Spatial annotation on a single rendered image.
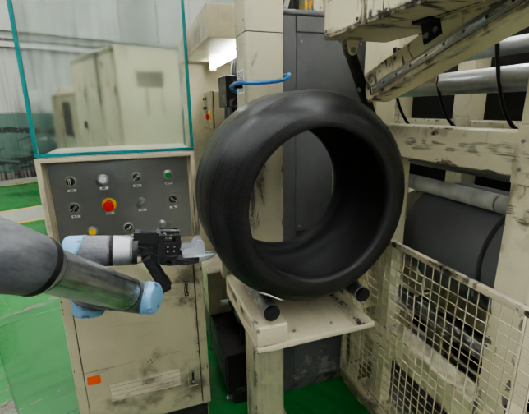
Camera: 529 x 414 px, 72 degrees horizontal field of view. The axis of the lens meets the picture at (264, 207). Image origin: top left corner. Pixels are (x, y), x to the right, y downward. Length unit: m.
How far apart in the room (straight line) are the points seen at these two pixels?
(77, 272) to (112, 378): 1.15
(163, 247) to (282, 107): 0.45
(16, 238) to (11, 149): 9.11
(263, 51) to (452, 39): 0.54
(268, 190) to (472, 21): 0.74
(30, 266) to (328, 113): 0.67
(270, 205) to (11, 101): 8.79
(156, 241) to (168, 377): 0.99
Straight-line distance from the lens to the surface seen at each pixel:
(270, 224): 1.31
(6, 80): 9.79
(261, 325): 1.02
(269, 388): 1.66
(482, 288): 1.04
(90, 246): 0.94
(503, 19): 0.99
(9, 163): 9.72
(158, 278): 0.98
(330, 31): 1.28
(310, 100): 0.90
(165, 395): 1.89
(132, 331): 1.68
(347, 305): 1.25
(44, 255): 0.62
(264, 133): 0.84
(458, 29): 1.05
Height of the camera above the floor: 1.42
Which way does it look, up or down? 15 degrees down
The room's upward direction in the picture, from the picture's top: 1 degrees counter-clockwise
